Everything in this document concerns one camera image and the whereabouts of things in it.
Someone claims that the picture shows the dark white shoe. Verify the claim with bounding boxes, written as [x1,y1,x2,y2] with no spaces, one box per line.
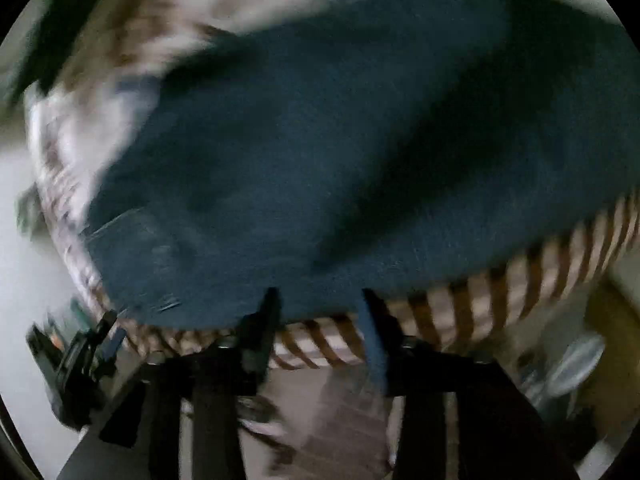
[236,394,302,467]

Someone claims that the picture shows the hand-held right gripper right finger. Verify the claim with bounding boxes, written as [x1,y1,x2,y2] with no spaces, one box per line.
[361,288,581,480]

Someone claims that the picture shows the brown white striped bed sheet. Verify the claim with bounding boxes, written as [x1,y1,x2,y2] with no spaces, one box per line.
[25,0,640,372]

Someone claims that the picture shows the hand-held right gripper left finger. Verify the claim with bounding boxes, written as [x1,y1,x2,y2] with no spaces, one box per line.
[100,287,281,480]

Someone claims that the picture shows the dark cloth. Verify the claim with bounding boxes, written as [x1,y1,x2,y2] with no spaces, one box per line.
[7,0,108,103]

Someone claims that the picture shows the dark blue denim pants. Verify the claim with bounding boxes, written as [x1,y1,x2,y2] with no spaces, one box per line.
[82,0,640,332]

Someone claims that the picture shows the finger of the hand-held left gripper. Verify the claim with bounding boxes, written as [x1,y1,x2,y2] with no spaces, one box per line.
[95,310,127,361]

